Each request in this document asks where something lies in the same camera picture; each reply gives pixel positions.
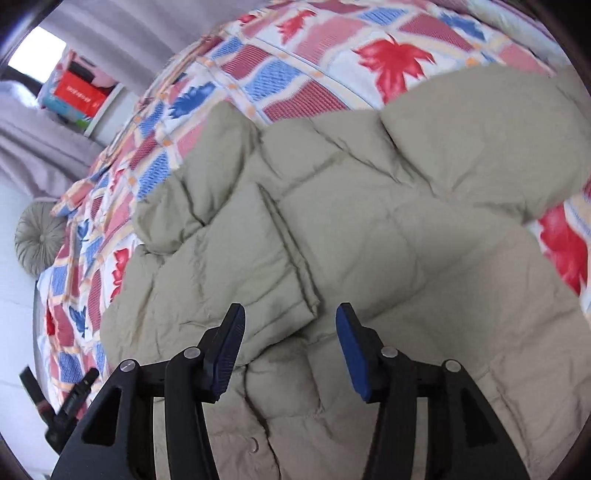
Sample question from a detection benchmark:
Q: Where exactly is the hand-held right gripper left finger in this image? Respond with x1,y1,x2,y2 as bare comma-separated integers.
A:
50,303,246,480

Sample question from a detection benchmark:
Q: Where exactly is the grey curtain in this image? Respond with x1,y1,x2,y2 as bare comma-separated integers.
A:
0,0,259,200

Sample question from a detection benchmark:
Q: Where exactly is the window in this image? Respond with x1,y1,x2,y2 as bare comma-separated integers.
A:
9,26,68,84

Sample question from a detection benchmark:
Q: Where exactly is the beige puffer jacket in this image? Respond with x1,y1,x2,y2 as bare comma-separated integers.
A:
99,62,591,480

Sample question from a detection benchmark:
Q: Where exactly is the round grey pleated cushion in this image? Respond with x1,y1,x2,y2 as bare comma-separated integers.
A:
15,202,68,277

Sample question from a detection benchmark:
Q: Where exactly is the white shelf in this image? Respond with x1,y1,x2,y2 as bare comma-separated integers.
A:
83,83,125,137

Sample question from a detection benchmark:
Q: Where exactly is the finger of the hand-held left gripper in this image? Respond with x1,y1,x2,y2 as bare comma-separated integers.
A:
59,368,99,416
18,364,52,422

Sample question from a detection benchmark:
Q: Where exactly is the pale blue box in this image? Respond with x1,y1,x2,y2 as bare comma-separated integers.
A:
39,87,93,126

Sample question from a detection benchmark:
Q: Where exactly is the red box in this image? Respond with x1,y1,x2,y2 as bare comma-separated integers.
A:
53,71,108,119

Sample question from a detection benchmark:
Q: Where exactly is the leaf print patchwork blanket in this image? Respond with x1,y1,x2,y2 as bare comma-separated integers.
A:
34,0,591,416

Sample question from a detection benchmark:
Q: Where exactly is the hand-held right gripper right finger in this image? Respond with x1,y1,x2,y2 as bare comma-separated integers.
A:
335,302,532,480

